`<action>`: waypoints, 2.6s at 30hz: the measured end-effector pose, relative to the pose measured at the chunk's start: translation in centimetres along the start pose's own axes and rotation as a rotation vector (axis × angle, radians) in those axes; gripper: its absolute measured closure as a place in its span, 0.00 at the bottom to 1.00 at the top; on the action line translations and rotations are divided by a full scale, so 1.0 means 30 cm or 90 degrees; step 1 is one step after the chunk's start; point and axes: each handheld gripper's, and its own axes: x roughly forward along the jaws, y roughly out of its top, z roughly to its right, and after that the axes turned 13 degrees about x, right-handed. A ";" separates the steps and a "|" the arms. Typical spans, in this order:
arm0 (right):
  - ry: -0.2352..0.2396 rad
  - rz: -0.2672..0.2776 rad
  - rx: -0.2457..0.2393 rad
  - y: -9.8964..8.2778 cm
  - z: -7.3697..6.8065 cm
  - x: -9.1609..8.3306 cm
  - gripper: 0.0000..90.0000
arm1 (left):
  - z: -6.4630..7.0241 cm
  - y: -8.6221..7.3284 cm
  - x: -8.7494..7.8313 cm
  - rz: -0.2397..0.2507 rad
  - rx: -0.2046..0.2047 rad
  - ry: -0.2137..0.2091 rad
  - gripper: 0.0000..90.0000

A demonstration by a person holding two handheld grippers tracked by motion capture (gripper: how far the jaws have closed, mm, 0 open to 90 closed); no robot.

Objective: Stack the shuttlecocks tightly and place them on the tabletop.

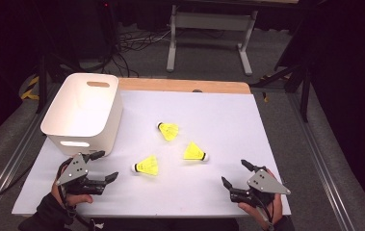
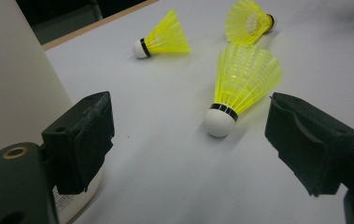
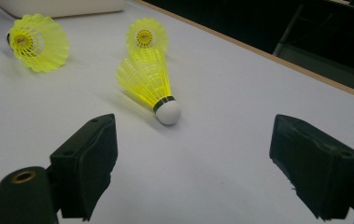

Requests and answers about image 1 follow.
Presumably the yellow black hazard tape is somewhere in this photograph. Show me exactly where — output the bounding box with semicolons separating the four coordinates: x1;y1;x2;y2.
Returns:
20;75;39;100

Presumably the grey right gripper cable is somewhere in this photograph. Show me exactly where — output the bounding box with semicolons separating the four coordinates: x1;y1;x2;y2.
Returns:
256;204;274;231

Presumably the bundle of floor cables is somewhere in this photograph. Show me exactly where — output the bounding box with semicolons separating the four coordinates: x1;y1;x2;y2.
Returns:
104;28;171;78

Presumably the yellow plastic shuttlecock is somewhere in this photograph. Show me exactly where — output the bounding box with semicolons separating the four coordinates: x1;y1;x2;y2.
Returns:
182;141;210;163
156;121;180;142
131;155;160;177

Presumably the person's right hand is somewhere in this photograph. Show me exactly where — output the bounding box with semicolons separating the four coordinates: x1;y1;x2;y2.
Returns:
238;193;284;225

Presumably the aluminium floor rail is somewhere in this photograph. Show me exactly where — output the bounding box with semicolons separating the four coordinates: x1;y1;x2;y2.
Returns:
287;92;357;231
0;84;63;225

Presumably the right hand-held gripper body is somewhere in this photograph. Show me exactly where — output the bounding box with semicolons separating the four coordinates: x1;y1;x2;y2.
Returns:
229;168;292;208

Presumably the person's dark clothing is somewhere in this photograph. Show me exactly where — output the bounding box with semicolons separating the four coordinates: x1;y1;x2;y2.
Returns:
99;218;240;231

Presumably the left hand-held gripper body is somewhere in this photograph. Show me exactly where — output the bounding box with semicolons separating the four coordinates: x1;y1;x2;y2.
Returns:
54;152;107;196

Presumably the person's left hand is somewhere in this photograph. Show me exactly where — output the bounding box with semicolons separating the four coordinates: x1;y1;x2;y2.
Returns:
50;184;94;208

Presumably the white plastic storage bin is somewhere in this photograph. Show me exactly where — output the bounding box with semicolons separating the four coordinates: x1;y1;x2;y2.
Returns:
39;72;124;158

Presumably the grey metal desk frame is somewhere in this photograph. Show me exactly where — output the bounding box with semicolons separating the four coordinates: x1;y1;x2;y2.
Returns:
166;3;258;77

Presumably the black metal stand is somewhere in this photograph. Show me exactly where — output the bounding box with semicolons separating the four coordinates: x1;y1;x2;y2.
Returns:
250;64;313;123
35;54;85;114

